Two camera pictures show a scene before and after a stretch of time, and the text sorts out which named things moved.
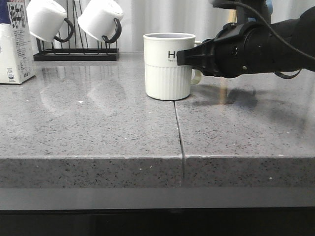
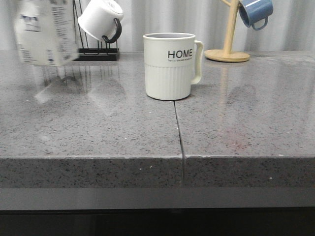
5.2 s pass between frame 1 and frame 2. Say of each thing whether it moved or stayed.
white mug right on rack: stayed
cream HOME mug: stayed
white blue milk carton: moved
